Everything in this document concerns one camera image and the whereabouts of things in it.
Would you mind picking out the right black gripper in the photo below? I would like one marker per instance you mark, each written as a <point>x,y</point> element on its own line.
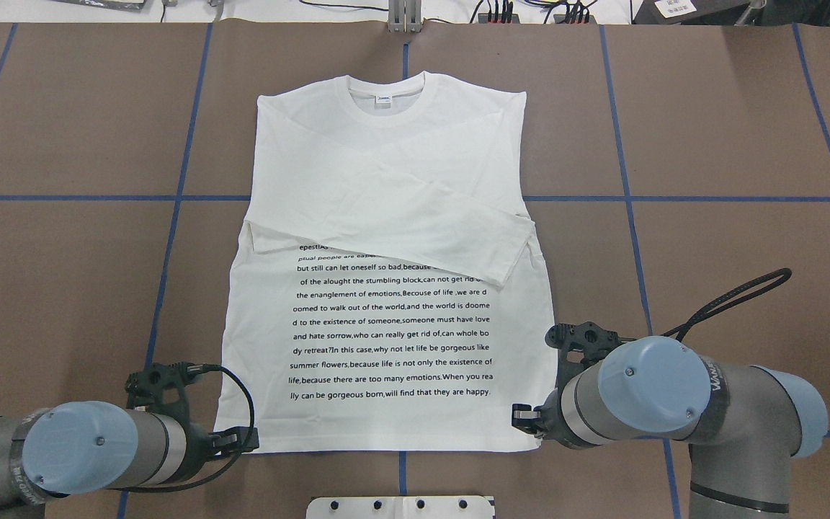
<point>549,417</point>

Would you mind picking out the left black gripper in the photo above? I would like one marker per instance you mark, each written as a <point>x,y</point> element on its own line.
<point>204,440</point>

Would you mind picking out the white printed t-shirt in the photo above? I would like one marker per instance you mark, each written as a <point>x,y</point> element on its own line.
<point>389,291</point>

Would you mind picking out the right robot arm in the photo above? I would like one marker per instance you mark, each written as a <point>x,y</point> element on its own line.
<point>743,426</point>

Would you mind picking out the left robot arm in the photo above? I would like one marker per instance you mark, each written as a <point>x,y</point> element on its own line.
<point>150,446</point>

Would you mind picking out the white mounting plate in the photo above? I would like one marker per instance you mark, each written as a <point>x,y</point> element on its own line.
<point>443,506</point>

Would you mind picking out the black box with label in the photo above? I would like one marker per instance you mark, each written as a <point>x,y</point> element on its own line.
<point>689,12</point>

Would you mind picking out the aluminium frame post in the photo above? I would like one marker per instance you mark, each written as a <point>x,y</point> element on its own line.
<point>405,16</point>

